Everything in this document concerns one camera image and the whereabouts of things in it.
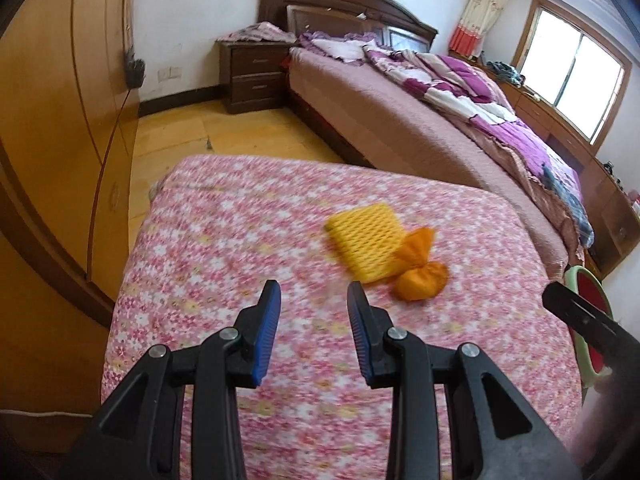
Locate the cream and red curtain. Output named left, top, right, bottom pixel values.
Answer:
left=448, top=0, right=516, bottom=61

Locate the long light wooden cabinet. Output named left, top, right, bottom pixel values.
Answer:
left=447, top=50, right=640, bottom=281

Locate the light wooden wardrobe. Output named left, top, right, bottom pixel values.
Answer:
left=0, top=0, right=138, bottom=331

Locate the blue plaid cloth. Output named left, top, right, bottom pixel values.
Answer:
left=542, top=165, right=596, bottom=248

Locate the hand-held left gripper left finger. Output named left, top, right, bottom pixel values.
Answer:
left=60, top=279, right=282, bottom=480

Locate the green bin with red liner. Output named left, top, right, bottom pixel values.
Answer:
left=564, top=265, right=615, bottom=403

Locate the purple frilled pillow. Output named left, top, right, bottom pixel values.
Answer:
left=297, top=30, right=381, bottom=63

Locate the purple patchwork quilt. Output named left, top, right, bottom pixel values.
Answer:
left=362, top=45, right=583, bottom=196

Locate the small yellow foam net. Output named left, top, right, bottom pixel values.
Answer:
left=324, top=202, right=407, bottom=285

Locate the dark wooden nightstand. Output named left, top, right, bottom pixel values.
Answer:
left=216, top=40, right=293, bottom=115

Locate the pink patterned cloth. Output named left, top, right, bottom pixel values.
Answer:
left=216, top=21, right=297, bottom=45

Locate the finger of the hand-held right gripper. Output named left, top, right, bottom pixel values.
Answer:
left=542, top=281, right=615, bottom=376

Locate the wooden framed window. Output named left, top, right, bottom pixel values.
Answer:
left=512, top=0, right=633, bottom=156

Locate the pile of dark clothes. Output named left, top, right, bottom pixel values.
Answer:
left=485, top=60, right=526, bottom=87

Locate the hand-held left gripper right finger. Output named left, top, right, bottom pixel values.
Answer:
left=346, top=281, right=583, bottom=480

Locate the black hanging device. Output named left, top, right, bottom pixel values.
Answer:
left=122, top=50, right=147, bottom=88

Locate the pink floral bedspread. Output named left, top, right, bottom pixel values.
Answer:
left=100, top=154, right=588, bottom=480

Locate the mauve bedspread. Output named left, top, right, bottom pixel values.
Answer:
left=289, top=46, right=586, bottom=281

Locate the orange plastic bag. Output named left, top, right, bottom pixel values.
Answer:
left=390, top=226, right=449, bottom=302

